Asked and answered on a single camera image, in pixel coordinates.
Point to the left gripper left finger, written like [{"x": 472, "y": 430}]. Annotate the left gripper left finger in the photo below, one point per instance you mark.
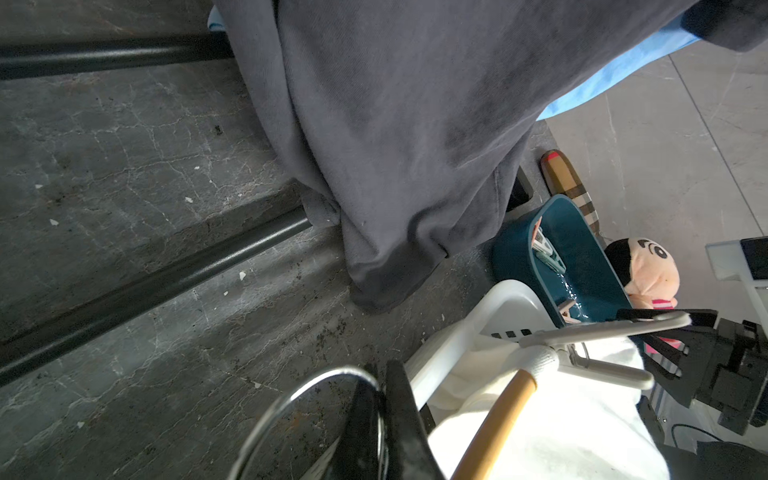
[{"x": 359, "y": 452}]

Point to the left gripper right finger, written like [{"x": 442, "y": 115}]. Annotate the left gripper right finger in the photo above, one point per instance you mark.
[{"x": 408, "y": 455}]

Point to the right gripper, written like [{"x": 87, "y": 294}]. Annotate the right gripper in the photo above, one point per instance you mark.
[{"x": 723, "y": 367}]

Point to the orange plastic hanger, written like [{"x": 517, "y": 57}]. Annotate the orange plastic hanger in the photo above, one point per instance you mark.
[{"x": 384, "y": 436}]

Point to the grey white clothespin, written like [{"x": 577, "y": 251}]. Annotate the grey white clothespin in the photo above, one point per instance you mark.
[{"x": 586, "y": 350}]

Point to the white garment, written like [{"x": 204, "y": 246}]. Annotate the white garment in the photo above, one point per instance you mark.
[{"x": 572, "y": 428}]

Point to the dark grey garment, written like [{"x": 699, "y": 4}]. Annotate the dark grey garment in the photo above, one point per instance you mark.
[{"x": 407, "y": 201}]

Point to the clothespins in tray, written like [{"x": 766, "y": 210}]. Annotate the clothespins in tray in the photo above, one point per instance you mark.
[{"x": 546, "y": 253}]

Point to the pink plush doll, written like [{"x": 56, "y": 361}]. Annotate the pink plush doll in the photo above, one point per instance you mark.
[{"x": 647, "y": 272}]

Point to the teal clothespin tray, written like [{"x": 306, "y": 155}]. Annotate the teal clothespin tray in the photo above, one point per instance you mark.
[{"x": 588, "y": 279}]

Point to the white laundry basket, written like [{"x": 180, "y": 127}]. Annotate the white laundry basket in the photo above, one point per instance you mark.
[{"x": 456, "y": 361}]

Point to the plaid case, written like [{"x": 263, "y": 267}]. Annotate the plaid case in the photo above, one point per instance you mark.
[{"x": 561, "y": 178}]

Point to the black clothes rack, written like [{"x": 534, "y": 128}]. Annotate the black clothes rack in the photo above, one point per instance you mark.
[{"x": 107, "y": 177}]

